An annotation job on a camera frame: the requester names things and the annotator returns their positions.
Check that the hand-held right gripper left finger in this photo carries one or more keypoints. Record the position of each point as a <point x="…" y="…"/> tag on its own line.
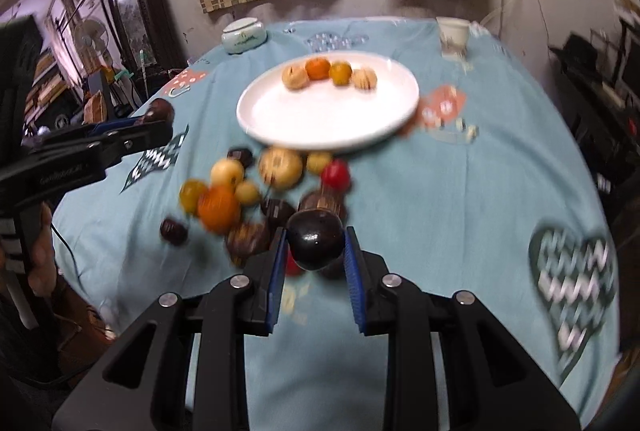
<point x="277" y="278"/>

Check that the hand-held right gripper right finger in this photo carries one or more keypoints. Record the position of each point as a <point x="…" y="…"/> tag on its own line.
<point x="354" y="283"/>

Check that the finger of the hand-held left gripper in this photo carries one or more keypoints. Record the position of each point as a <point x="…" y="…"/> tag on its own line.
<point x="142" y="136"/>

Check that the red cherry tomato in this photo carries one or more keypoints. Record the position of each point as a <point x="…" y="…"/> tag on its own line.
<point x="335" y="174"/>
<point x="292" y="268"/>

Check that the brown passion fruit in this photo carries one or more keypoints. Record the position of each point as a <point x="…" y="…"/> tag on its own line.
<point x="246" y="239"/>

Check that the dark round plum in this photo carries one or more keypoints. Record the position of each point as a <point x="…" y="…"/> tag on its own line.
<point x="334" y="271"/>
<point x="315" y="238"/>

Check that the yellow orange tomato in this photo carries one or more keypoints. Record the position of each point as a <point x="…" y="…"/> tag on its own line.
<point x="191" y="195"/>
<point x="340" y="73"/>

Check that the large orange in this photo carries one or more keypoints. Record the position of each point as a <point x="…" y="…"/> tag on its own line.
<point x="218" y="209"/>

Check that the pale yellow round plum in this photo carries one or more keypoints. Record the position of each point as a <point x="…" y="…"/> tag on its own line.
<point x="227" y="172"/>

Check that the small dark cherry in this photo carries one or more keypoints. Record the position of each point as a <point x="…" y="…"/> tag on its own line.
<point x="173" y="231"/>
<point x="240" y="157"/>

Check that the white round plate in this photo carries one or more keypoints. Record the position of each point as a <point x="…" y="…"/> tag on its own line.
<point x="325" y="116"/>

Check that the person's left hand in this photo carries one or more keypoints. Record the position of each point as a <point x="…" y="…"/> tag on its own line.
<point x="44" y="256"/>

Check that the cluttered storage shelf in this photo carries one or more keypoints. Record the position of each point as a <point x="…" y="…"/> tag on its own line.
<point x="50" y="86"/>

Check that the small pale yellow plum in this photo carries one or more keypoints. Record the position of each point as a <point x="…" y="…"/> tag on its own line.
<point x="247" y="192"/>

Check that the large beige apple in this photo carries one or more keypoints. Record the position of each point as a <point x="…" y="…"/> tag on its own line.
<point x="280" y="167"/>

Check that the electric fan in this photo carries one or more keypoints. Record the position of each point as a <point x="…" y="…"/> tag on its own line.
<point x="91" y="37"/>

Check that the light blue printed tablecloth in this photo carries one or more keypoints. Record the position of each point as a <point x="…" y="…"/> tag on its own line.
<point x="450" y="221"/>

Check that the white ceramic jar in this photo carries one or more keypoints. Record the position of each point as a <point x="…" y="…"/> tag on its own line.
<point x="244" y="36"/>

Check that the beige apple with stem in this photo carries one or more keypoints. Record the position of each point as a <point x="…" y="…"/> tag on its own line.
<point x="294" y="77"/>

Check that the small orange tangerine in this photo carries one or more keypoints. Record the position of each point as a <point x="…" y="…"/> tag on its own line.
<point x="318" y="68"/>

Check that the pale striped melon pear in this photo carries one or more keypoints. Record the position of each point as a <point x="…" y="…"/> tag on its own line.
<point x="364" y="78"/>

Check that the white paper cup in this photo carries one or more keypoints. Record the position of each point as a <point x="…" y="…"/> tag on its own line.
<point x="452" y="36"/>

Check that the dark computer desk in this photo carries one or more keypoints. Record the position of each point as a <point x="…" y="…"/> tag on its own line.
<point x="595" y="76"/>

